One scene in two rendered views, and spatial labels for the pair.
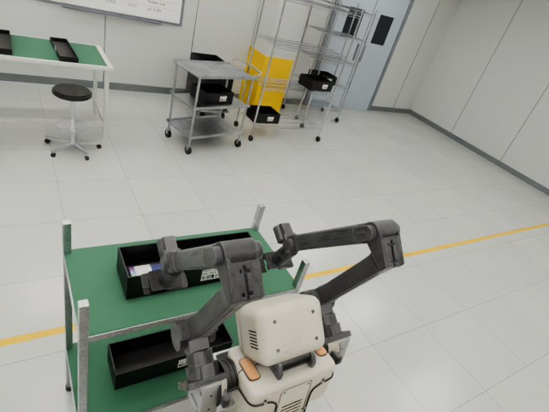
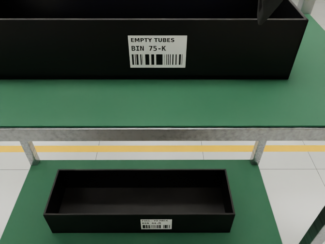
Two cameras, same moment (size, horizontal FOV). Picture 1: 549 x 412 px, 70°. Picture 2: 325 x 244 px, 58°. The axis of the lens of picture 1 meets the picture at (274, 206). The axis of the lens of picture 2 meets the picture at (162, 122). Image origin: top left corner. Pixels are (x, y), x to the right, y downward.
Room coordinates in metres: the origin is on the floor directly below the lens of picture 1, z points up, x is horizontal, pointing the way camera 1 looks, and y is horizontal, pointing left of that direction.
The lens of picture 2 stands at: (0.85, -0.13, 1.25)
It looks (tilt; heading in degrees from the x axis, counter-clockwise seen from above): 42 degrees down; 39
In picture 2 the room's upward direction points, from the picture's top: straight up
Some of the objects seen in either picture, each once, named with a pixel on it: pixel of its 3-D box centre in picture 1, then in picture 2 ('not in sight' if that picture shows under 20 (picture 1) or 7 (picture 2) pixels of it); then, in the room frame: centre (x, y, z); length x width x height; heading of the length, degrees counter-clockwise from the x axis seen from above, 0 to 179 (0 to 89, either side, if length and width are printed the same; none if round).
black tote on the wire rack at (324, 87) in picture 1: (315, 82); not in sight; (5.79, -0.03, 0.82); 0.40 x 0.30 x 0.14; 135
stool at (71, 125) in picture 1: (73, 121); not in sight; (3.37, 2.12, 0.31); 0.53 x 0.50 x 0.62; 152
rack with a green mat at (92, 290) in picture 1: (176, 330); (139, 173); (1.23, 0.27, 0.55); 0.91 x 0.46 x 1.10; 129
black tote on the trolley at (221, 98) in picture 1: (212, 93); not in sight; (4.48, 1.10, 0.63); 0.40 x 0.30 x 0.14; 143
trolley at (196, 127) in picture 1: (212, 104); not in sight; (4.52, 1.08, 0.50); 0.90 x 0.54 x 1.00; 143
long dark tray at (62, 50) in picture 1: (63, 49); not in sight; (3.81, 2.50, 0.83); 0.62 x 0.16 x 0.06; 42
